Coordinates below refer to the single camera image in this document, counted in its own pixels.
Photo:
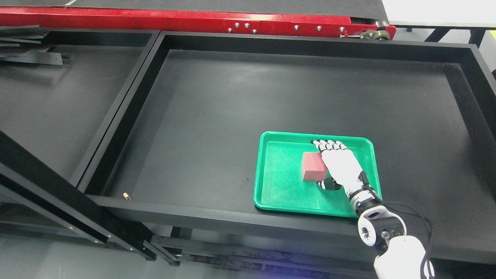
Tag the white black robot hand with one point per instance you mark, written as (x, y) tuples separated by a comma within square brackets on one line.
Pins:
[(343, 167)]

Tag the pink foam block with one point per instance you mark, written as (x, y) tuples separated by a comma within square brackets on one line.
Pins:
[(313, 167)]

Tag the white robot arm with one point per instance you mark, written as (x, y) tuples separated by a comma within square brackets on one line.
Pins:
[(400, 255)]

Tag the green plastic tray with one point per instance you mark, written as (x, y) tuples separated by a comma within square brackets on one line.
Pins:
[(278, 181)]

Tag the black metal shelf right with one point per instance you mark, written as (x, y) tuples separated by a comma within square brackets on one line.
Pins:
[(214, 135)]

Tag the black metal shelf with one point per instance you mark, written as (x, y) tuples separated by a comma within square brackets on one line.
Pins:
[(214, 135), (65, 116)]

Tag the black metal shelf left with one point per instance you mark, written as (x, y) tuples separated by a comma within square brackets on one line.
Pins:
[(65, 116)]

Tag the red conveyor frame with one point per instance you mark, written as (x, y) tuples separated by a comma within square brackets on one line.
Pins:
[(199, 21)]

